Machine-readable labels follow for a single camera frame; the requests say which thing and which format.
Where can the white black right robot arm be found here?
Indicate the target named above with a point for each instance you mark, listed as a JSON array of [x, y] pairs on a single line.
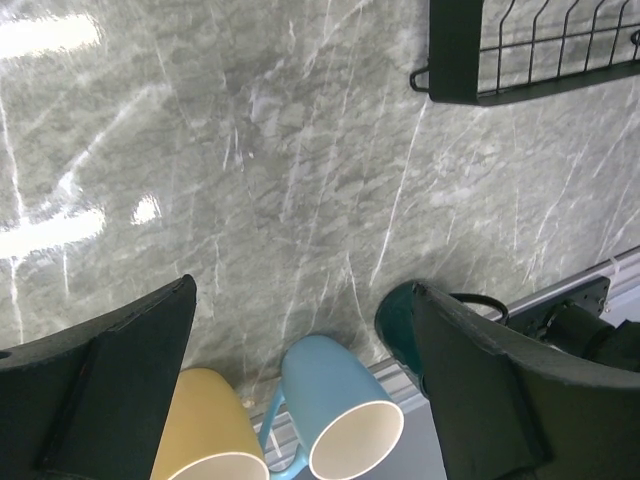
[[616, 347]]

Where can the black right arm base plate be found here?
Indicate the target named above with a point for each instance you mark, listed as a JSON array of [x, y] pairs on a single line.
[[579, 308]]

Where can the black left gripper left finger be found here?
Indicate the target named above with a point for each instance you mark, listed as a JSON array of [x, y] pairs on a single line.
[[91, 401]]

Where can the dark green ceramic mug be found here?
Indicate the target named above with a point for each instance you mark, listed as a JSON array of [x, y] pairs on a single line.
[[448, 347]]

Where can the black wire dish rack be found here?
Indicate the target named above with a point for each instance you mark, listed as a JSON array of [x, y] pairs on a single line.
[[490, 53]]

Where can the light blue ceramic mug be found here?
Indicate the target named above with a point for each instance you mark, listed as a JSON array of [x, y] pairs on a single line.
[[346, 422]]

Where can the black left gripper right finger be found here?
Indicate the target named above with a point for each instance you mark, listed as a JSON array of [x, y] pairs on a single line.
[[580, 421]]

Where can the yellow ceramic mug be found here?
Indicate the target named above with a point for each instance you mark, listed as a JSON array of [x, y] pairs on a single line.
[[208, 433]]

